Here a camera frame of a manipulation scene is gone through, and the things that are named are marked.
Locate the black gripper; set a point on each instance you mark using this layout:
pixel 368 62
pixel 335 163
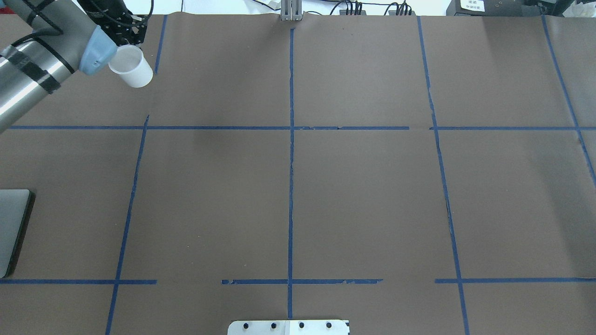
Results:
pixel 132 31

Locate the white cup with handle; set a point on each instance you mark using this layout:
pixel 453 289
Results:
pixel 131 66

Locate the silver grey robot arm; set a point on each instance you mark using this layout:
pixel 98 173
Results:
pixel 63 40

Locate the silver closed laptop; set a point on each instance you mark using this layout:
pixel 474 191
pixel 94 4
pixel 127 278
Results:
pixel 15 210

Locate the black computer box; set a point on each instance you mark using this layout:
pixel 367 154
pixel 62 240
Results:
pixel 497 8

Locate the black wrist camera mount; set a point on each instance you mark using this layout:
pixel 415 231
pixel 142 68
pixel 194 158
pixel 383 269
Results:
pixel 135 30

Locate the aluminium frame post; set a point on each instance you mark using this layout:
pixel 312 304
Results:
pixel 291 10

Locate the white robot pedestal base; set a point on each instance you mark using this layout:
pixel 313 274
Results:
pixel 290 327

